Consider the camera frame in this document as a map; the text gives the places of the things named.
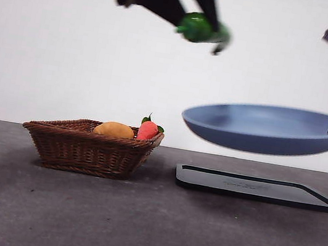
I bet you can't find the orange carrot with green leaves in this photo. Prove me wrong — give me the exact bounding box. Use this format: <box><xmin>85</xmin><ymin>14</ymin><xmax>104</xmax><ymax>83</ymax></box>
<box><xmin>136</xmin><ymin>111</ymin><xmax>167</xmax><ymax>144</ymax></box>

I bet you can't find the green long pepper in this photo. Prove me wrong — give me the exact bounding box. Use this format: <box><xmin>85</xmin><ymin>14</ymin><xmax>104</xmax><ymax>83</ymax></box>
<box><xmin>172</xmin><ymin>9</ymin><xmax>235</xmax><ymax>58</ymax></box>

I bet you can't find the brown wicker basket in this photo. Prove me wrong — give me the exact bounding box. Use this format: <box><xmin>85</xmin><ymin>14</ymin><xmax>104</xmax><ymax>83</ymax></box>
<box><xmin>16</xmin><ymin>109</ymin><xmax>166</xmax><ymax>187</ymax></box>

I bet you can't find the blue round plate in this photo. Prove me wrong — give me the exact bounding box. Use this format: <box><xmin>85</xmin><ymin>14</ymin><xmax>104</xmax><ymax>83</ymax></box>
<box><xmin>177</xmin><ymin>91</ymin><xmax>328</xmax><ymax>165</ymax></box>

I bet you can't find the black rectangular mat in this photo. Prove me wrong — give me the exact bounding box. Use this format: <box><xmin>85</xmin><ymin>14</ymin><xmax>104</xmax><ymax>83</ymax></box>
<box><xmin>172</xmin><ymin>162</ymin><xmax>328</xmax><ymax>213</ymax></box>

